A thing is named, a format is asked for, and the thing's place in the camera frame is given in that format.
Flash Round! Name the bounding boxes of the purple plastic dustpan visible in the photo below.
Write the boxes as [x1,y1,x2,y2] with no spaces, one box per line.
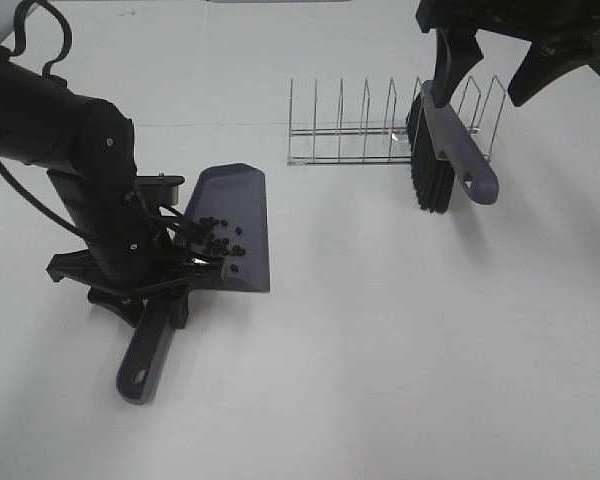
[116,163,270,405]

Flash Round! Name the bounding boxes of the chrome wire dish rack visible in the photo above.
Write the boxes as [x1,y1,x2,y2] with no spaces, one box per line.
[286,75,508,166]

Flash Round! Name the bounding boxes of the pile of coffee beans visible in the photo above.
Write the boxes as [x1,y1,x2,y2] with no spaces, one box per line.
[194,216,247,274]

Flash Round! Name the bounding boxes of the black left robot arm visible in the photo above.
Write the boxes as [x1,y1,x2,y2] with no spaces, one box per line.
[0,45,216,329]

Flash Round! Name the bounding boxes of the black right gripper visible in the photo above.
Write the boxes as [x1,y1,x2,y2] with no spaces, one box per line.
[415,1,600,108]

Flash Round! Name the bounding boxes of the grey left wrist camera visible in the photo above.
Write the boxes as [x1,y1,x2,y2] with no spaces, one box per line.
[136,174,185,208]

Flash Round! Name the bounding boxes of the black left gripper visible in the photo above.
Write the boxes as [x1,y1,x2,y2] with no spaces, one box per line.
[47,172,206,329]

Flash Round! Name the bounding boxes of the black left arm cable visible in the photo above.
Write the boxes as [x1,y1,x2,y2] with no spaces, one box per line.
[0,0,96,241]

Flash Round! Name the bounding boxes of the purple brush black bristles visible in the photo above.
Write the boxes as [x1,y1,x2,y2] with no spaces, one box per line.
[406,80,499,214]

